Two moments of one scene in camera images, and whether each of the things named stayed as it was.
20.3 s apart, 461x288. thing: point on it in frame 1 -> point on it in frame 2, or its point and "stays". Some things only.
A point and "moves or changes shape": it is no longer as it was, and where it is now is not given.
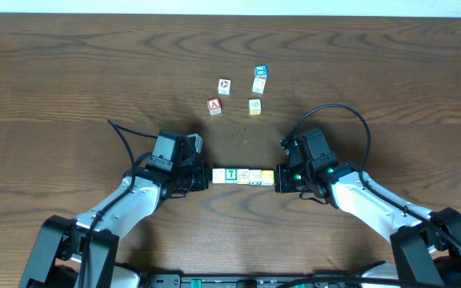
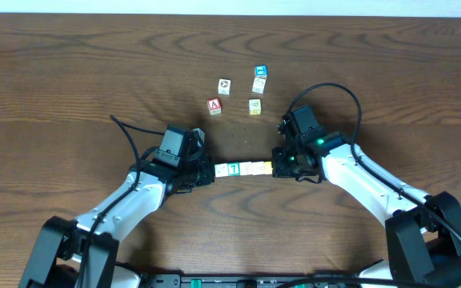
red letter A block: [214, 106] stays
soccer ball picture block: [224, 87] stays
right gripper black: [282, 185] -> [278, 169]
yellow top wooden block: [267, 178] -> [268, 167]
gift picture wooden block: [242, 177] -> [246, 168]
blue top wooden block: [261, 70] stays
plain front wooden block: [218, 175] moves or changes shape
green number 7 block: [230, 176] moves or changes shape
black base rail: [234, 280] stays
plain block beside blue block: [258, 86] stays
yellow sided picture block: [254, 106] stays
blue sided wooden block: [255, 177] -> [258, 168]
